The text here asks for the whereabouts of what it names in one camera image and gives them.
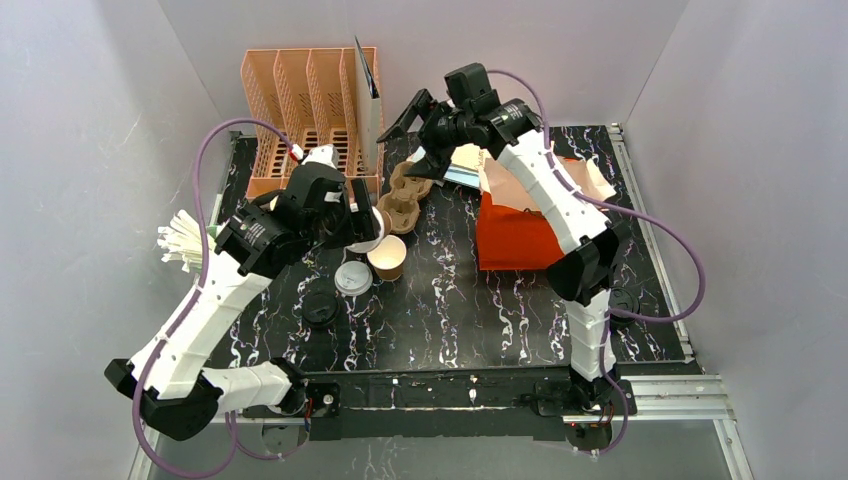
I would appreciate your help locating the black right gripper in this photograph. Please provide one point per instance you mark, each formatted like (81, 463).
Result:
(429, 124)

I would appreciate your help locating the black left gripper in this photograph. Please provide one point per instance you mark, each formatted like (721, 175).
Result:
(361, 211)

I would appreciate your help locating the brown pulp cup carrier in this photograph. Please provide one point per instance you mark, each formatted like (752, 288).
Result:
(402, 202)

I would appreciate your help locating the kraft paper cup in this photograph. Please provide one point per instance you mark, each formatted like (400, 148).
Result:
(388, 258)

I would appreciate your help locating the orange paper bag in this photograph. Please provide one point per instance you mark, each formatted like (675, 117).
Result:
(531, 215)

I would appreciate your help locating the white cup lid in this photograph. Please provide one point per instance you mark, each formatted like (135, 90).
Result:
(370, 244)

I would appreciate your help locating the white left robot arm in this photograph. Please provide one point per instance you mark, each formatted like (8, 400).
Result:
(168, 381)

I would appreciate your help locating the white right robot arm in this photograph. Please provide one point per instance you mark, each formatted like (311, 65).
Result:
(583, 279)

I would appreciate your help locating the light blue paper bag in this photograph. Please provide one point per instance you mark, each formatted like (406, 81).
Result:
(454, 175)

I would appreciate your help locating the grey folder in organizer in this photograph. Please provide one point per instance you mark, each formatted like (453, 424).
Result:
(369, 106)

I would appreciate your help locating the white cup lid underneath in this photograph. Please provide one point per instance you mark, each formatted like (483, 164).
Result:
(353, 278)

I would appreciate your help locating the black cup lid left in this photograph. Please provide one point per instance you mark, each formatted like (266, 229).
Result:
(320, 309)

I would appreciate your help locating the black cup lid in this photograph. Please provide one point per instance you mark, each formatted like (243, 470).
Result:
(623, 299)
(320, 309)

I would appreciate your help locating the orange plastic file organizer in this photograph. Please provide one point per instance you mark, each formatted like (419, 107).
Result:
(309, 94)

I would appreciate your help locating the white wrapped straws bundle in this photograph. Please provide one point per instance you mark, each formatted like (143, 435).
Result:
(181, 242)

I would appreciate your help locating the black cup lid right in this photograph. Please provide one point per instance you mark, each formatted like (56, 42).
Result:
(623, 299)

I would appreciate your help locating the aluminium rail frame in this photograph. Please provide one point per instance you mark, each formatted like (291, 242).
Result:
(658, 398)

